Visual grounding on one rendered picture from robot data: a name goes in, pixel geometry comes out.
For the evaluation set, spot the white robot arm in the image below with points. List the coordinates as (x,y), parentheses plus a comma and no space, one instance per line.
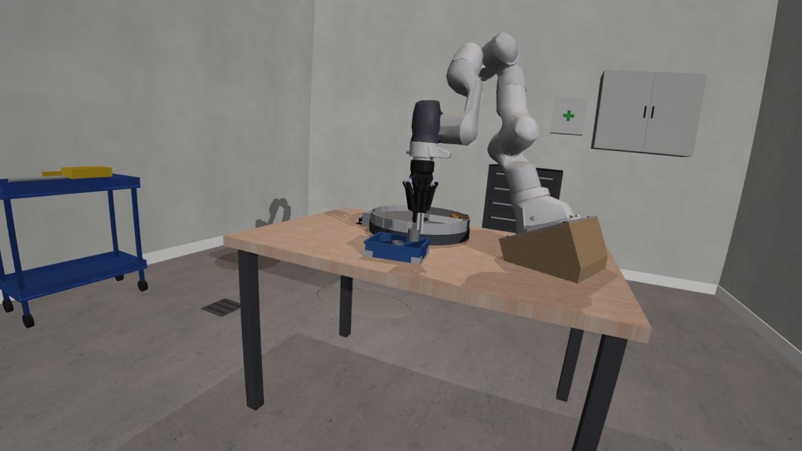
(532,205)

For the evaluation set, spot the grey round turning table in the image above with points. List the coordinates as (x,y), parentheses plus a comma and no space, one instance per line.
(439,227)

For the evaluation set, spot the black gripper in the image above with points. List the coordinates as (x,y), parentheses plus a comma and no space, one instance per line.
(420,201)

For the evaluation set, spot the blue plastic crate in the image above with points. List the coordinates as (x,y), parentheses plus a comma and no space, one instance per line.
(380,246)

